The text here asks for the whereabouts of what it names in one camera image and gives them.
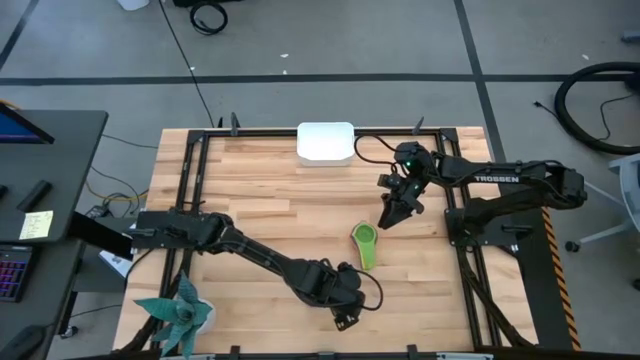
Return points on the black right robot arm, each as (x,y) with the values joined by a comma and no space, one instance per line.
(495,179)

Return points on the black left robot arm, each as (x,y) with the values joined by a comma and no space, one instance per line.
(210,232)

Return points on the teal artificial plant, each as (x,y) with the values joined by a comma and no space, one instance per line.
(180,312)

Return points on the white plastic basket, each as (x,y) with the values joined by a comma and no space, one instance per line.
(326,142)

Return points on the black computer mouse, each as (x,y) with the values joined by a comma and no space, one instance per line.
(20,345)

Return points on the black hazard-striped mat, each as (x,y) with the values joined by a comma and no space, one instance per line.
(530,300)

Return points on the yellow sticky note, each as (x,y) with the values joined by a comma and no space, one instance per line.
(36,225)

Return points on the grey office chair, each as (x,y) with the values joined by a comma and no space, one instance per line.
(631,185)

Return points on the laptop with blue screen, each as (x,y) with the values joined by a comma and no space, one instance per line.
(15,127)

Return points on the black aluminium table frame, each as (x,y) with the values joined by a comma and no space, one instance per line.
(270,133)

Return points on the black power adapter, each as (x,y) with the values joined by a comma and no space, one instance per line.
(97,211)

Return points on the black desk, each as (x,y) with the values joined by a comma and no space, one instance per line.
(65,150)

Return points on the white floor object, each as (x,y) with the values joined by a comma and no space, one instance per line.
(132,4)

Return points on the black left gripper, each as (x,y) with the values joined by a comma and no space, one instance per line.
(347,305)

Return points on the keyboard with blue keys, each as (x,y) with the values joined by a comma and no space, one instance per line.
(12,275)

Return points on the black flat panel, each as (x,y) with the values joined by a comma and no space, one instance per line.
(100,235)

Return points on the black bar-shaped object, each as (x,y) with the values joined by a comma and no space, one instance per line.
(34,196)

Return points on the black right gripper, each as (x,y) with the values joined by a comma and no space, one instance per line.
(405,192)

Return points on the green measuring cup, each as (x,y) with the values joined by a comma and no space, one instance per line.
(365,235)

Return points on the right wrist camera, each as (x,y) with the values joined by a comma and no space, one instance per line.
(389,181)

